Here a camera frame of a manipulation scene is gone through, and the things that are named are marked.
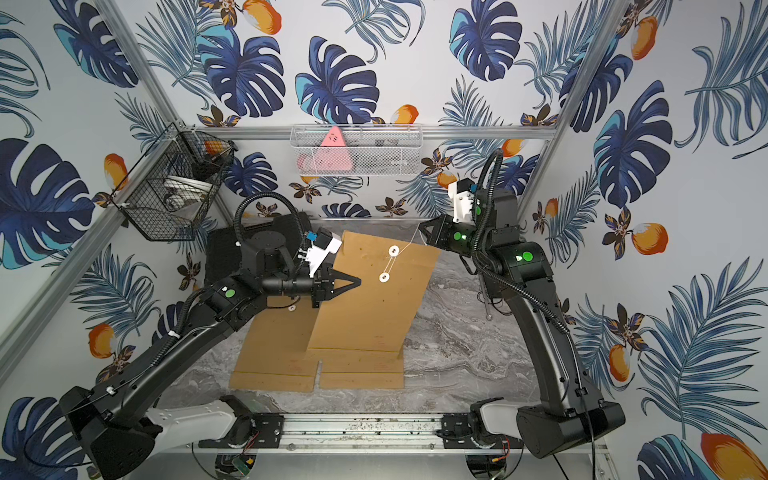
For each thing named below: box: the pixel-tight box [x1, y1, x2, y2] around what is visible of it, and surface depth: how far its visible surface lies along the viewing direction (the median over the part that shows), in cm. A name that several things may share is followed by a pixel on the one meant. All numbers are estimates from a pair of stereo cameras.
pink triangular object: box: [298, 126, 353, 172], surface depth 92 cm
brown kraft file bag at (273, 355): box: [230, 296, 320, 393], surface depth 85 cm
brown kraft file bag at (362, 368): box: [319, 348, 405, 389], surface depth 85 cm
